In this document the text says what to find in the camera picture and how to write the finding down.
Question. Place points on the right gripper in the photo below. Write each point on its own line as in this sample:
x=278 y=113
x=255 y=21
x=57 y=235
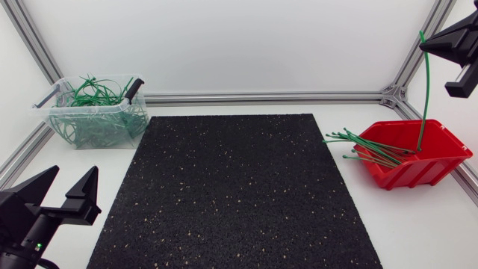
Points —
x=463 y=84

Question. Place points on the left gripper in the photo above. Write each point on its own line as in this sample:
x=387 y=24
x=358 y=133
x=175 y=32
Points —
x=16 y=220

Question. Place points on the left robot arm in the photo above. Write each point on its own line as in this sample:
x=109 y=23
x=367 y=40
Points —
x=22 y=258

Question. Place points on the clear plastic bin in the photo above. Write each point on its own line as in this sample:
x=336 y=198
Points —
x=93 y=110

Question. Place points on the red plastic box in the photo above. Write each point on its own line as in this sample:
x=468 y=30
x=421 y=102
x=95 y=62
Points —
x=440 y=160

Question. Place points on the black speckled mat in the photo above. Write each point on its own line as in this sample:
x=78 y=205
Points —
x=231 y=194

